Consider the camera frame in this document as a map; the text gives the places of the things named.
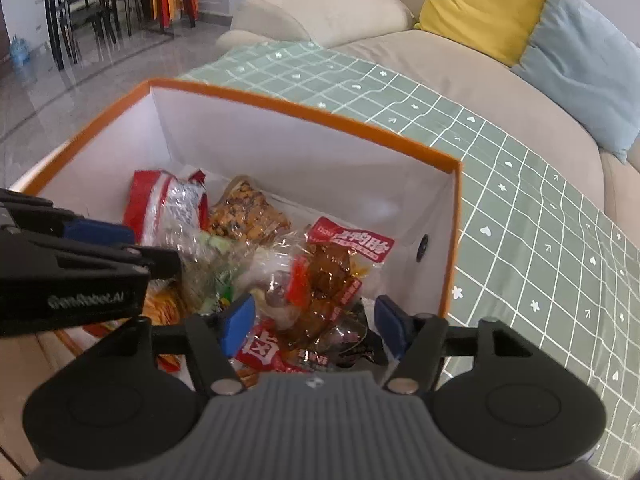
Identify light blue cushion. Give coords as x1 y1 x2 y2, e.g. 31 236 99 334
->
512 0 639 162

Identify blue water bottle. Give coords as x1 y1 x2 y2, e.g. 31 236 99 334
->
10 36 30 70

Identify beige sofa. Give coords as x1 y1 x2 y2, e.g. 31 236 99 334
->
214 0 639 242

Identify yellow cushion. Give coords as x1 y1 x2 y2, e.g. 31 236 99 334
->
416 0 544 67

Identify black dining chairs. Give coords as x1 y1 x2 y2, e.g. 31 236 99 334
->
42 0 151 70

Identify red fries snack bag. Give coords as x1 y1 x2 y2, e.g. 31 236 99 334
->
84 278 191 374

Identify green checkered tablecloth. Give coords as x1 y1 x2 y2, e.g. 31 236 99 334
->
186 42 639 479

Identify peanut snack bag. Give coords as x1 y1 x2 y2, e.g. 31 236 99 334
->
206 176 291 244

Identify clear nut mix packet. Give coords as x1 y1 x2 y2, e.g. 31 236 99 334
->
177 231 256 314

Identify orange cardboard box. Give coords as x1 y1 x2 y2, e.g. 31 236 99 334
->
16 79 461 314

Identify red foil snack bag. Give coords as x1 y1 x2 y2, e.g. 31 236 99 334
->
122 170 208 246

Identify clear red candy packet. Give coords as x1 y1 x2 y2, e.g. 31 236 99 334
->
247 252 310 330

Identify red braised meat packet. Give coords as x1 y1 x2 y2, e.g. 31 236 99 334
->
234 217 395 374

